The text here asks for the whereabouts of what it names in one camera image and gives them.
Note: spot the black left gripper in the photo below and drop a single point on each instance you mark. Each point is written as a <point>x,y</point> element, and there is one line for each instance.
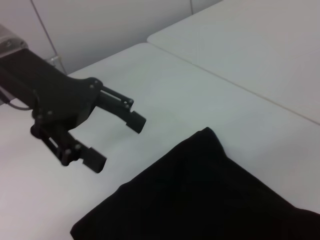
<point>50,87</point>

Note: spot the black shirt with FREE print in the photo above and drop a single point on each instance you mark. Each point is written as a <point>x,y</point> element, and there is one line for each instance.
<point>200,195</point>

